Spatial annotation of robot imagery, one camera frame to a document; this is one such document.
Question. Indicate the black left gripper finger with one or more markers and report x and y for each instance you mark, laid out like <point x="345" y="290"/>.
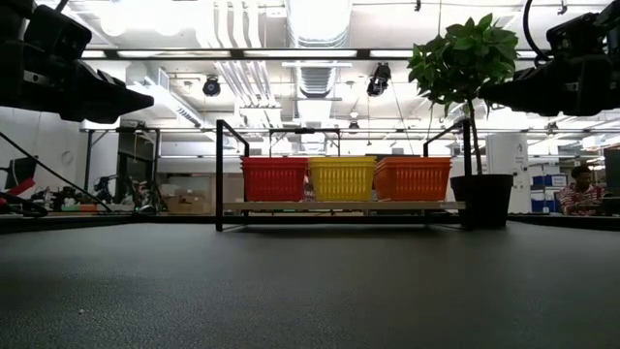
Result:
<point x="111" y="102"/>
<point x="107" y="76"/>

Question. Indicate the red plastic basket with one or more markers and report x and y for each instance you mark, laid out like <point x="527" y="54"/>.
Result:
<point x="273" y="159"/>
<point x="273" y="164"/>
<point x="273" y="186"/>

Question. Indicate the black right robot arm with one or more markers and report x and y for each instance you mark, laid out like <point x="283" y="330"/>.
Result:
<point x="612" y="12"/>

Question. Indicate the green leafy plant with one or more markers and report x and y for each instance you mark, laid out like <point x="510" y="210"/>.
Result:
<point x="465" y="58"/>

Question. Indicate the black metal rack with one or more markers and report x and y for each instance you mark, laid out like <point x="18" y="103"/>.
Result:
<point x="147" y="165"/>

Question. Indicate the white cylindrical unit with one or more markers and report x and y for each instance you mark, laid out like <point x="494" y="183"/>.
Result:
<point x="506" y="165"/>

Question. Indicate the black computer monitor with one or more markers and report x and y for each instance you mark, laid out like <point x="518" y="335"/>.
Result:
<point x="21" y="170"/>

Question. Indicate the blue storage bins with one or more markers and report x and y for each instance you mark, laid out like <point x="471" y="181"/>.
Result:
<point x="547" y="181"/>

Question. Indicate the black ceiling spotlight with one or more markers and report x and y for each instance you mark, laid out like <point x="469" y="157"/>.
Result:
<point x="211" y="86"/>
<point x="379" y="80"/>

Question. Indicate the person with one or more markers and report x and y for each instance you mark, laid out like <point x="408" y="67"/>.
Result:
<point x="581" y="194"/>

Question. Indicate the black plant pot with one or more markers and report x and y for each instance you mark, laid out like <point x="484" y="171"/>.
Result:
<point x="482" y="201"/>

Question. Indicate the brown cardboard box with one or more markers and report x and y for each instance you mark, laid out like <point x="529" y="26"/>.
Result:
<point x="189" y="202"/>

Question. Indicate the black table mat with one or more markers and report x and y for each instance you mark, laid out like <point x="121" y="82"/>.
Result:
<point x="310" y="300"/>

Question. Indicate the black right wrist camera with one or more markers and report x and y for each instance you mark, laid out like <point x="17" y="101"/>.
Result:
<point x="576" y="34"/>

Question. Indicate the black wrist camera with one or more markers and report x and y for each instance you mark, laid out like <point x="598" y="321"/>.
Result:
<point x="58" y="34"/>
<point x="576" y="34"/>

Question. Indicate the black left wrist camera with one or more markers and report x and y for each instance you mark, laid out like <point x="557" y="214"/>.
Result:
<point x="58" y="34"/>

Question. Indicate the wooden shelf with black frame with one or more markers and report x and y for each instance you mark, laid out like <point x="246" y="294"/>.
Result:
<point x="339" y="205"/>

